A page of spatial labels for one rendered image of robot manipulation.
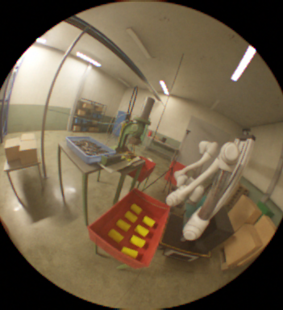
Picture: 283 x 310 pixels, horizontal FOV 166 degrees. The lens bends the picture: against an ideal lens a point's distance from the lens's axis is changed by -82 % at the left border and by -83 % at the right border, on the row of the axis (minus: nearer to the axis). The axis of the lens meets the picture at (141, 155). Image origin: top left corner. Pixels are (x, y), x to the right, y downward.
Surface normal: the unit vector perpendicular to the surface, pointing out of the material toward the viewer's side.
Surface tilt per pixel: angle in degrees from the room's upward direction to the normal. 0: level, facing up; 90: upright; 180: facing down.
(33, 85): 90
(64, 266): 0
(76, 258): 0
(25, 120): 90
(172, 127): 90
